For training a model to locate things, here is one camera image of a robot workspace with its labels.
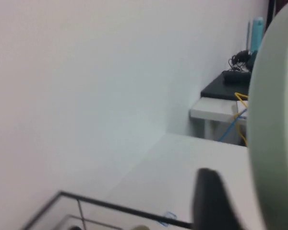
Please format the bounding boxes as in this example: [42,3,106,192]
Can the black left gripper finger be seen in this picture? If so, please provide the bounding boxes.
[191,167,247,230]

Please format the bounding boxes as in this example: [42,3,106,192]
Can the pale green round plate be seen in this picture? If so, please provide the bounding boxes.
[246,0,288,230]

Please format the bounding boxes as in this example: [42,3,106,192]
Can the black desk top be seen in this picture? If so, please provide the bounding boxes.
[201,71,252,100]

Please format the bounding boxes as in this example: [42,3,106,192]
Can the black box device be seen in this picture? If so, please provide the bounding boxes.
[222,70,252,84]

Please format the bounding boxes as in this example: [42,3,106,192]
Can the teal bottle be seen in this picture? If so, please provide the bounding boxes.
[251,16,264,53]

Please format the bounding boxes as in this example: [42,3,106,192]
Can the blue cable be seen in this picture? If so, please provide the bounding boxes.
[218,109,248,142]

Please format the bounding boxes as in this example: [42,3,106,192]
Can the black wire dish rack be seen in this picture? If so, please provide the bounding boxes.
[21,190,192,230]

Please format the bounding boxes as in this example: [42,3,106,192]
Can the yellow cable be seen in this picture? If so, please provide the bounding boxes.
[234,92,249,147]

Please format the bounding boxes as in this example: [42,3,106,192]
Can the black tangled cable bundle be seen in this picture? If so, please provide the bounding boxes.
[228,49,252,72]

